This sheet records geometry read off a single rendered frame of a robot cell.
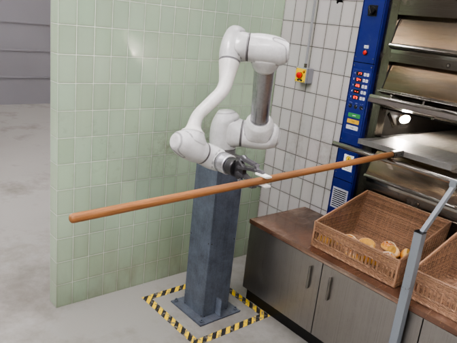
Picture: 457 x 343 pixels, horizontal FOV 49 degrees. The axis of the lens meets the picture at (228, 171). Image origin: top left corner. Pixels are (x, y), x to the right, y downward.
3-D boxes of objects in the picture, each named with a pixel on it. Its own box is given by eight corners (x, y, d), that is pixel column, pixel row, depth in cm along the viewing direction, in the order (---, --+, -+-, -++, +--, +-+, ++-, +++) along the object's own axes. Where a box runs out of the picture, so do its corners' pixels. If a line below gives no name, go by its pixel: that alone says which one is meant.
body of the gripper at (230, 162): (238, 154, 215) (252, 160, 209) (236, 173, 218) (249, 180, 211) (224, 156, 211) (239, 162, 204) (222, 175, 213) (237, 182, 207)
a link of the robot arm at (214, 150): (224, 176, 222) (204, 167, 213) (204, 166, 233) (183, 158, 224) (234, 154, 222) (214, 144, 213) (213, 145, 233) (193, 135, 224)
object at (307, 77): (300, 81, 344) (302, 67, 341) (311, 84, 336) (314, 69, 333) (293, 81, 339) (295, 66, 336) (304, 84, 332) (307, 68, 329)
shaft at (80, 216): (71, 225, 148) (71, 216, 148) (66, 222, 151) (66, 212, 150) (393, 158, 256) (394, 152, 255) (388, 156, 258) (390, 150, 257)
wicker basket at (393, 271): (359, 229, 318) (367, 188, 310) (443, 267, 278) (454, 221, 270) (308, 245, 287) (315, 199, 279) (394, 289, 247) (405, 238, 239)
